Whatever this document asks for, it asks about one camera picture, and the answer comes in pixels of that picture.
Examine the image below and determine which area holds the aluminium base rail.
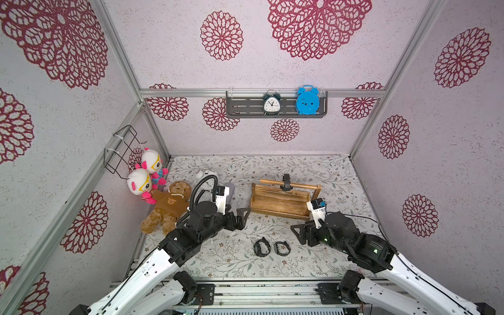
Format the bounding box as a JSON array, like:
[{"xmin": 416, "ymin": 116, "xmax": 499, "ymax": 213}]
[{"xmin": 101, "ymin": 278, "xmax": 434, "ymax": 315}]

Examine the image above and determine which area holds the black wire basket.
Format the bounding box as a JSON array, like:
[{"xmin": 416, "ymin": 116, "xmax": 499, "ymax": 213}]
[{"xmin": 102, "ymin": 125, "xmax": 146, "ymax": 180}]

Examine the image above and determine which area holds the blue alarm clock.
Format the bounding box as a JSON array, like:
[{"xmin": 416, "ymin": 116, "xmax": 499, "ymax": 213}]
[{"xmin": 295, "ymin": 85, "xmax": 320, "ymax": 115}]

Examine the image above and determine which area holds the white pink plush doll front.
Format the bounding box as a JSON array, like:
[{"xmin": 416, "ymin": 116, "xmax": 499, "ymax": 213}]
[{"xmin": 127, "ymin": 168, "xmax": 157, "ymax": 205}]

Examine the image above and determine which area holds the black watch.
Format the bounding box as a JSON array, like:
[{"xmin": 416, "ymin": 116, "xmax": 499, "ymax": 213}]
[
  {"xmin": 274, "ymin": 241, "xmax": 291, "ymax": 257},
  {"xmin": 280, "ymin": 173, "xmax": 293, "ymax": 192},
  {"xmin": 253, "ymin": 237, "xmax": 271, "ymax": 257}
]

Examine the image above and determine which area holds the grey glasses case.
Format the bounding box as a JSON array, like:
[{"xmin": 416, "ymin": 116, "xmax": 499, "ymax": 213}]
[{"xmin": 224, "ymin": 182, "xmax": 235, "ymax": 211}]

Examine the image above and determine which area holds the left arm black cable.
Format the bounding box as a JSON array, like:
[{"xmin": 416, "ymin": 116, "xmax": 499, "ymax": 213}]
[{"xmin": 188, "ymin": 175, "xmax": 219, "ymax": 211}]

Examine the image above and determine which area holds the dark green alarm clock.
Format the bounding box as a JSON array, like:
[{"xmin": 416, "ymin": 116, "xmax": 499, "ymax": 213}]
[{"xmin": 262, "ymin": 94, "xmax": 282, "ymax": 116}]

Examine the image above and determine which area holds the white alarm clock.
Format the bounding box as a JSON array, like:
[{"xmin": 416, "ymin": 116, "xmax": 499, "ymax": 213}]
[{"xmin": 196, "ymin": 169, "xmax": 218, "ymax": 182}]

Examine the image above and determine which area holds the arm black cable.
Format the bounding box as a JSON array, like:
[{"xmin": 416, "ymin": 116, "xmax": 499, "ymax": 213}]
[
  {"xmin": 346, "ymin": 213, "xmax": 473, "ymax": 315},
  {"xmin": 188, "ymin": 175, "xmax": 219, "ymax": 211}
]

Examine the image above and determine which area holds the brown teddy bear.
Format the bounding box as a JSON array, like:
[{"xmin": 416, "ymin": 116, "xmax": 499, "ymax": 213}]
[{"xmin": 140, "ymin": 181, "xmax": 192, "ymax": 236}]

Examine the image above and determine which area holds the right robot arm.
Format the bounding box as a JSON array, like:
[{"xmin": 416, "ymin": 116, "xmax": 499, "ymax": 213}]
[{"xmin": 291, "ymin": 212, "xmax": 496, "ymax": 314}]

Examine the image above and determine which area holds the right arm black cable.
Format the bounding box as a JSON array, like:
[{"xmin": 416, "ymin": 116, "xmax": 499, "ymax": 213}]
[{"xmin": 346, "ymin": 213, "xmax": 473, "ymax": 315}]

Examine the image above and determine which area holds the white pink plush doll back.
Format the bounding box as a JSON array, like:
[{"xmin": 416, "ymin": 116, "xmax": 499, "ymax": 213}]
[{"xmin": 135, "ymin": 148, "xmax": 169, "ymax": 189}]

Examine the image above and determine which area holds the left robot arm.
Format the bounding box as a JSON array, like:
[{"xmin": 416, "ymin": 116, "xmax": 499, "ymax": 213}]
[{"xmin": 70, "ymin": 201, "xmax": 251, "ymax": 314}]

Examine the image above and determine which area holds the grey wall shelf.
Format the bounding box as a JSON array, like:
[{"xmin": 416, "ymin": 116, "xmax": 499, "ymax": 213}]
[{"xmin": 225, "ymin": 91, "xmax": 328, "ymax": 119}]

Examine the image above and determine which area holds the white pink plush doll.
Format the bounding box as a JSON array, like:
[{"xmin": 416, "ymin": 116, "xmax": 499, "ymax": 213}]
[
  {"xmin": 127, "ymin": 168, "xmax": 157, "ymax": 205},
  {"xmin": 135, "ymin": 148, "xmax": 169, "ymax": 189}
]

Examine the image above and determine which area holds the wooden watch stand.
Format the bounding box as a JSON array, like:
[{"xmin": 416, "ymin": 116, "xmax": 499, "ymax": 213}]
[{"xmin": 249, "ymin": 179, "xmax": 322, "ymax": 220}]

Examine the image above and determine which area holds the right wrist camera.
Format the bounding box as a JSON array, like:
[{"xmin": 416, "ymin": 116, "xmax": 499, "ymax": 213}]
[{"xmin": 307, "ymin": 198, "xmax": 326, "ymax": 229}]

